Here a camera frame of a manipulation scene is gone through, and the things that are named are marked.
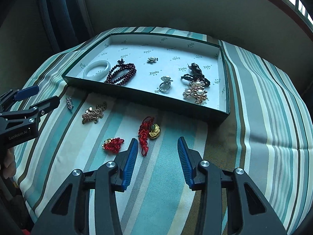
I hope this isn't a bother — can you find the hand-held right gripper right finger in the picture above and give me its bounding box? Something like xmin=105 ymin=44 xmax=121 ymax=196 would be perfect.
xmin=177 ymin=136 xmax=288 ymax=235

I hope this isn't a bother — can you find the person's left hand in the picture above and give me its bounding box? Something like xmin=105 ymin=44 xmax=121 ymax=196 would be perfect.
xmin=0 ymin=148 xmax=17 ymax=180

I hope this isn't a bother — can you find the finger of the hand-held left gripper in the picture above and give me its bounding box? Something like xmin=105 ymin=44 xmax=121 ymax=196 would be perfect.
xmin=0 ymin=95 xmax=61 ymax=126
xmin=0 ymin=85 xmax=40 ymax=112

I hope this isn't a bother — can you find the silver pearl ring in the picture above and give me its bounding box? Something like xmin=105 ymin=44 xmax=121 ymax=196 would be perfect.
xmin=158 ymin=76 xmax=174 ymax=93

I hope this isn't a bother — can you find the white jade bangle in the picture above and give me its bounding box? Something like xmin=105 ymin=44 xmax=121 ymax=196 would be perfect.
xmin=83 ymin=60 xmax=110 ymax=80

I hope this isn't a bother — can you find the dark blue curtain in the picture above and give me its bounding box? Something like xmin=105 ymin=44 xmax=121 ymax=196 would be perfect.
xmin=37 ymin=0 xmax=94 ymax=52

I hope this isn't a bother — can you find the bronze chain brooch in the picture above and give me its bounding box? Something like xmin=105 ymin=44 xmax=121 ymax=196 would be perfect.
xmin=81 ymin=102 xmax=107 ymax=125

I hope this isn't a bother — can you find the dark green box tray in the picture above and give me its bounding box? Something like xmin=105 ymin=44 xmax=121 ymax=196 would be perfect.
xmin=61 ymin=32 xmax=231 ymax=127

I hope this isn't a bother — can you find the dark red bead bracelet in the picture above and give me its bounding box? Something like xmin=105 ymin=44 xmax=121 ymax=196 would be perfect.
xmin=104 ymin=59 xmax=137 ymax=86

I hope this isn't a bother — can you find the wooden window sill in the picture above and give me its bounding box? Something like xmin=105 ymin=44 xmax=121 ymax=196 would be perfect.
xmin=82 ymin=0 xmax=313 ymax=38

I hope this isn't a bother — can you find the small red knot charm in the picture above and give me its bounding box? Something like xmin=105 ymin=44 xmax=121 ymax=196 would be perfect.
xmin=102 ymin=138 xmax=125 ymax=155

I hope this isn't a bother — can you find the large pearl cluster brooch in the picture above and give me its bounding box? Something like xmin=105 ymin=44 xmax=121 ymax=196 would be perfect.
xmin=183 ymin=80 xmax=209 ymax=104

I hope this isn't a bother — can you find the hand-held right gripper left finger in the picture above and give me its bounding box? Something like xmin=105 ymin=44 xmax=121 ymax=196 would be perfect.
xmin=31 ymin=138 xmax=139 ymax=235

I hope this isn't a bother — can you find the red knot gold charm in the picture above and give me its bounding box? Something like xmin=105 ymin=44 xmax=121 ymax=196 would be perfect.
xmin=138 ymin=117 xmax=162 ymax=156

